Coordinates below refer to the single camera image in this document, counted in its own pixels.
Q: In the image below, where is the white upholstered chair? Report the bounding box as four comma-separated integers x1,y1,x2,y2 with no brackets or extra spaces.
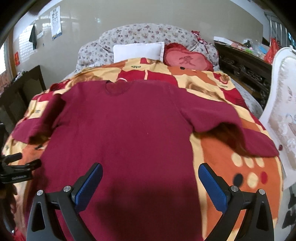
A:
259,46,296,189

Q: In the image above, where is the dark red sweater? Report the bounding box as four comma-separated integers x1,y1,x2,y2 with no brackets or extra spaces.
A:
11,79,280,241

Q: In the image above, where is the dark carved wooden cabinet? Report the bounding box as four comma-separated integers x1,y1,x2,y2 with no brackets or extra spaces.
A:
214,41,272,108

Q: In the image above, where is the white pillow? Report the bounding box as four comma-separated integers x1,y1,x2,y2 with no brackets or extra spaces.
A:
113,42,165,63

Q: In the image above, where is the wall calendar poster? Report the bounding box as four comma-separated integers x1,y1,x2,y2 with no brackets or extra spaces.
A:
50,6,62,40

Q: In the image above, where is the metal stair railing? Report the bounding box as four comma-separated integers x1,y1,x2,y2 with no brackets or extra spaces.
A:
264,11,295,49

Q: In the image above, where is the floral grey quilt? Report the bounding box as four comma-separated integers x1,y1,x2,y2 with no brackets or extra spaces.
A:
75,23,219,72

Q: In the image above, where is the orange red patterned blanket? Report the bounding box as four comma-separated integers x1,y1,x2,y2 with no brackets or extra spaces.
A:
1,58,284,241

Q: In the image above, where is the dark wooden side table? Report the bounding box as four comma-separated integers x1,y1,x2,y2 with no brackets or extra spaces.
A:
1,65,46,126

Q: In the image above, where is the red plastic bag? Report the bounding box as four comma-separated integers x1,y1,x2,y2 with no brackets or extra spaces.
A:
264,38,280,65

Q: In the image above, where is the red heart cushion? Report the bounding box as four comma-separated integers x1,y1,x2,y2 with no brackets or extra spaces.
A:
164,43,214,71

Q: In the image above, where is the dark cloth on wall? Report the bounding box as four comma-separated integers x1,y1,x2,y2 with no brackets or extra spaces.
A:
29,25,37,50

